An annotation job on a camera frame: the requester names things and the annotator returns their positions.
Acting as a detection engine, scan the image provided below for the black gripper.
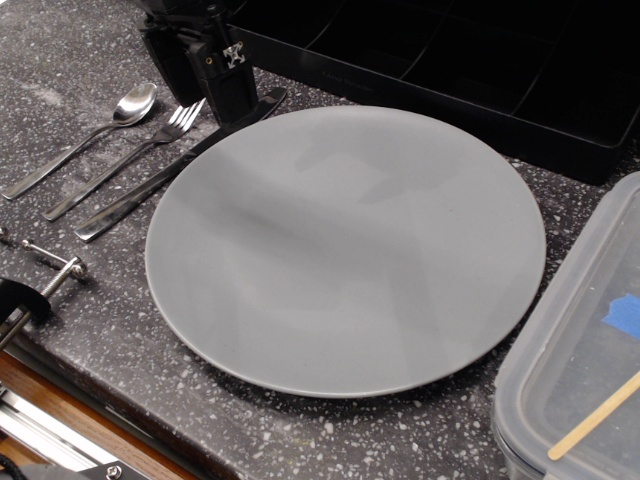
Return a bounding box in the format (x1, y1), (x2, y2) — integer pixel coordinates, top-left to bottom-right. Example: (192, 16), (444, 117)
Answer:
(134, 0), (258, 126)

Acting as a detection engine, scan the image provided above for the silver spoon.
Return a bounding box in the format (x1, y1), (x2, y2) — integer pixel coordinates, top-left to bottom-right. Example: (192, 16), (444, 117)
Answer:
(1, 82), (157, 200)

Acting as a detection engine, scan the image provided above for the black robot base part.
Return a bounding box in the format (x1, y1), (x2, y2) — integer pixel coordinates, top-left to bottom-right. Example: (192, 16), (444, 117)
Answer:
(0, 454), (27, 480)

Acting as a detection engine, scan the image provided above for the grey round plate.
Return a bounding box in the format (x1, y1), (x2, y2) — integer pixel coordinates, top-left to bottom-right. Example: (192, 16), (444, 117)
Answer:
(145, 106), (546, 398)

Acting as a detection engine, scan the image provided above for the silver fork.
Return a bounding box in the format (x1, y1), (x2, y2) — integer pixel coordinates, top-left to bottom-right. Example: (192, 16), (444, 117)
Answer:
(43, 99), (206, 221)

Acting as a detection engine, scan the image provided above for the silver table knife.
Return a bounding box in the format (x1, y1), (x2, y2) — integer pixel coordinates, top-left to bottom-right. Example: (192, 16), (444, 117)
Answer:
(74, 87), (288, 243)

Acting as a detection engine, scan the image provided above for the metal screw clamp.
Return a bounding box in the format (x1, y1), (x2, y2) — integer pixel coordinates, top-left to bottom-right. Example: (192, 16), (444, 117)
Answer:
(1, 239), (88, 351)

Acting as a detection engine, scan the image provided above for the black compartment tray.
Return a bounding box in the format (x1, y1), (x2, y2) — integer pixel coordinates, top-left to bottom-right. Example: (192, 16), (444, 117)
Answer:
(228, 1), (639, 184)

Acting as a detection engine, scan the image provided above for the blue tape piece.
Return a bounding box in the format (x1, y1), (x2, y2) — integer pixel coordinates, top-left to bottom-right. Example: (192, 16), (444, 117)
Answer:
(603, 294), (640, 340)

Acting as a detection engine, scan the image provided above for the clear plastic lidded container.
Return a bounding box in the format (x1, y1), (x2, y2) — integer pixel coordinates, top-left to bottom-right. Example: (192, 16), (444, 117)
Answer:
(492, 173), (639, 479)

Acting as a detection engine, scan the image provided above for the wooden stick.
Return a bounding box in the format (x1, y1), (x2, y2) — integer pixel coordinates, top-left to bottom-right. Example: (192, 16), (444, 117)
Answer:
(547, 372), (639, 461)

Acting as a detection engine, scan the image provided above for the aluminium rail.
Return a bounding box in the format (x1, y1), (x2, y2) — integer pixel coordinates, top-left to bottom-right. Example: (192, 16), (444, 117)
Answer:
(1, 388), (145, 479)

